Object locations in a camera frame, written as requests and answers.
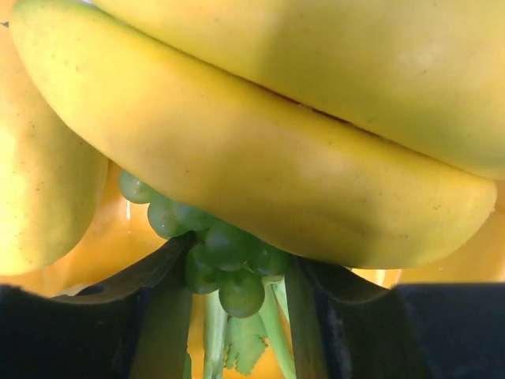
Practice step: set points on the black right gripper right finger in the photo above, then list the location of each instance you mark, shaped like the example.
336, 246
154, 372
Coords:
343, 326

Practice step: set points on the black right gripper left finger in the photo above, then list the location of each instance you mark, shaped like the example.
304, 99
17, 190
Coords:
134, 324

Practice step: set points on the green toy grapes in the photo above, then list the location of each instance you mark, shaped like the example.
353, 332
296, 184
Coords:
243, 272

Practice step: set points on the yellow toy banana bunch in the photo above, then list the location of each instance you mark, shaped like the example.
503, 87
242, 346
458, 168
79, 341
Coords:
298, 180

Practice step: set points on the green toy celery stalks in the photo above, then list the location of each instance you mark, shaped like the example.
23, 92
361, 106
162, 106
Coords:
259, 346

